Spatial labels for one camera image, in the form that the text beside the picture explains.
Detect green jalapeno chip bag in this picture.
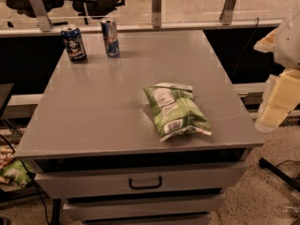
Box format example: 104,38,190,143
143,82,212,142

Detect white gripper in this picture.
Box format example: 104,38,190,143
254,3,300,132

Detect redbull can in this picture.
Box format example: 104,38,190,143
100,19,120,57

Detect black stand leg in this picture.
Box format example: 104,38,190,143
259,157,300,192

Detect middle metal bracket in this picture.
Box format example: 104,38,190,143
151,0,162,28

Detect blue soda can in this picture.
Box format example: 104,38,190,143
61,24,86,62

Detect right metal bracket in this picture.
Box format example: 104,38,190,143
219,0,237,25

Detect grey drawer cabinet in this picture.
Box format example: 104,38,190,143
17,30,263,225

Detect metal bracket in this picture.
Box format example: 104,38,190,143
151,0,162,28
29,0,53,32
219,0,237,25

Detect black hanging cable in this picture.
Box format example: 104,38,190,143
231,17,261,77

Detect black cable on floor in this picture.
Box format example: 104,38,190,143
0,119,51,225

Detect left metal bracket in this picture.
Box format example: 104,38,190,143
29,0,53,32

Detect chip bags on floor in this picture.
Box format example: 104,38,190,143
0,147,31,188

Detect black drawer handle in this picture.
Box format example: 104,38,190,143
128,176,163,190

